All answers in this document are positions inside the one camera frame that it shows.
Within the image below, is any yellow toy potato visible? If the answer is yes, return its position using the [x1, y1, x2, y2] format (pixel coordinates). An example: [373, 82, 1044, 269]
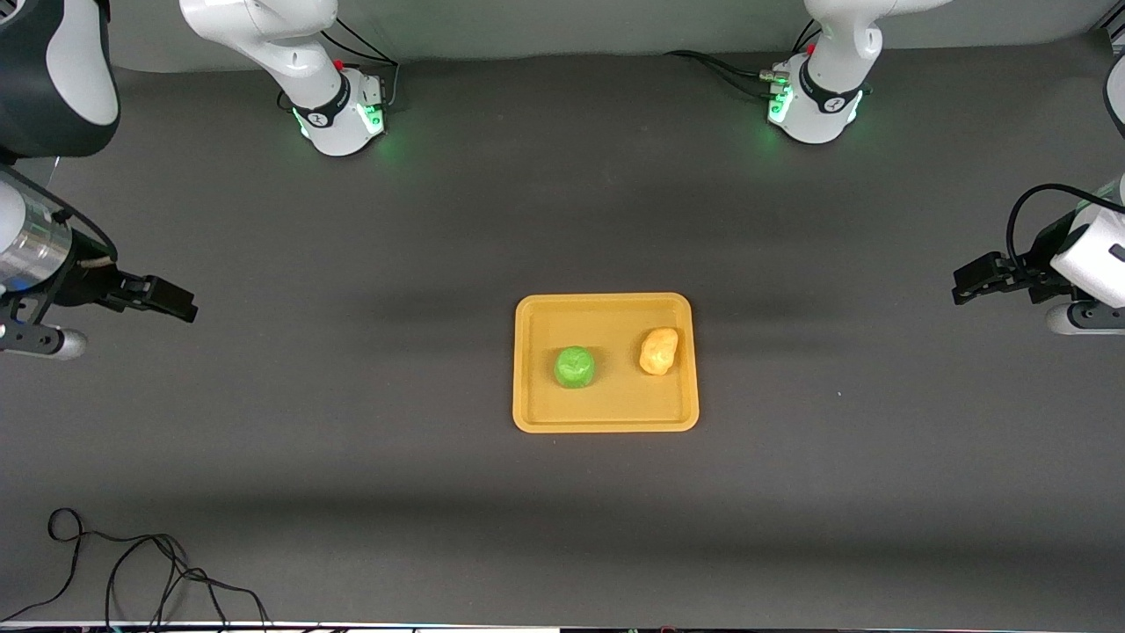
[639, 327, 680, 377]

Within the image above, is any green toy apple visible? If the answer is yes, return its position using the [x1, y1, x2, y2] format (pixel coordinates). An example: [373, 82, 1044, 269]
[554, 346, 597, 389]

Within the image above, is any orange plastic tray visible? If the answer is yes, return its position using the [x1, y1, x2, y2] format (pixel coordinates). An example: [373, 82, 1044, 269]
[512, 293, 700, 433]

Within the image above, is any dark grey table cover cloth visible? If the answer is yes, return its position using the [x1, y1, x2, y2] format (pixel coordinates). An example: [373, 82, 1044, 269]
[0, 31, 1125, 627]

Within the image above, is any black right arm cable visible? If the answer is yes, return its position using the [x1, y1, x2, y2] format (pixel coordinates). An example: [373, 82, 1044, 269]
[0, 207, 120, 328]

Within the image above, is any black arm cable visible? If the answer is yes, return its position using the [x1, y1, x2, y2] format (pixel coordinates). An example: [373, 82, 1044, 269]
[0, 207, 120, 328]
[1006, 182, 1125, 266]

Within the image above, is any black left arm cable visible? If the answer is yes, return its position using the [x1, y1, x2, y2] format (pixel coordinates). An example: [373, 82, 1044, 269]
[1006, 182, 1125, 266]

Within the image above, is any thin black loose cable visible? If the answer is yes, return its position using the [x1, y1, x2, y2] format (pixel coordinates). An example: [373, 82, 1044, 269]
[0, 507, 269, 629]

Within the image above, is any black right base cable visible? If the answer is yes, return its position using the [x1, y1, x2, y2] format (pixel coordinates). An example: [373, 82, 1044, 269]
[337, 16, 401, 108]
[321, 29, 396, 67]

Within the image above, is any black base cable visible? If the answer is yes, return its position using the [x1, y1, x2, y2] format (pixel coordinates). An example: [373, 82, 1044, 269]
[664, 48, 774, 78]
[321, 29, 396, 67]
[337, 16, 401, 108]
[694, 55, 774, 99]

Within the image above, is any black left base cable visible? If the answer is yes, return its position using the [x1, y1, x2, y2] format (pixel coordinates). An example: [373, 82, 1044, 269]
[664, 48, 774, 78]
[694, 55, 774, 99]

